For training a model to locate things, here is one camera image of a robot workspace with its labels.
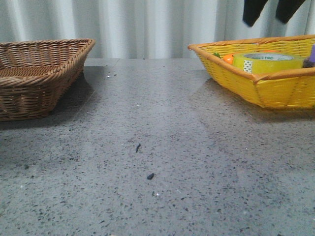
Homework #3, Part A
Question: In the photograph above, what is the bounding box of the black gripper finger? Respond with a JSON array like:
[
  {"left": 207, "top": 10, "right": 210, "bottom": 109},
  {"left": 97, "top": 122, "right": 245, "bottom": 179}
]
[
  {"left": 276, "top": 0, "right": 305, "bottom": 24},
  {"left": 242, "top": 0, "right": 267, "bottom": 27}
]

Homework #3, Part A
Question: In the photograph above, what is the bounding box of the yellow packing tape roll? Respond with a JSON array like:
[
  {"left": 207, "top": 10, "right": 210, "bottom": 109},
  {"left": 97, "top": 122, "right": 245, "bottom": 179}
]
[{"left": 232, "top": 52, "right": 304, "bottom": 74}]

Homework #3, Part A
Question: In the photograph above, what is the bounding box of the orange toy carrot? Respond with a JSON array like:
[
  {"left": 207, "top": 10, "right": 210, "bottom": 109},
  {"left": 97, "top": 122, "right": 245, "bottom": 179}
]
[{"left": 213, "top": 50, "right": 279, "bottom": 64}]

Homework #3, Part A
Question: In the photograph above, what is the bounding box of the purple foam cube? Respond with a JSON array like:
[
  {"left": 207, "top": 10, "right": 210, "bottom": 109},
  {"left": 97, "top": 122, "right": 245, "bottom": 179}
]
[{"left": 309, "top": 44, "right": 315, "bottom": 63}]

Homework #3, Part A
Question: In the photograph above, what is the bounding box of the yellow woven basket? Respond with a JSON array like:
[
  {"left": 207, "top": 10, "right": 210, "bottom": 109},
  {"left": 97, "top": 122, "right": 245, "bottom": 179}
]
[{"left": 188, "top": 34, "right": 315, "bottom": 109}]

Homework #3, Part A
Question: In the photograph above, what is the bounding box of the white curtain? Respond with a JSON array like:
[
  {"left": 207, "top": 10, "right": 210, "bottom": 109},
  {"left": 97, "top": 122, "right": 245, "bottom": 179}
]
[{"left": 0, "top": 0, "right": 315, "bottom": 59}]

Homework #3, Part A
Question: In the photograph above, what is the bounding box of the brown wicker basket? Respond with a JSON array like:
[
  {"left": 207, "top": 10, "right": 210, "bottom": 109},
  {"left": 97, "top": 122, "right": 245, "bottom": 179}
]
[{"left": 0, "top": 38, "right": 95, "bottom": 121}]

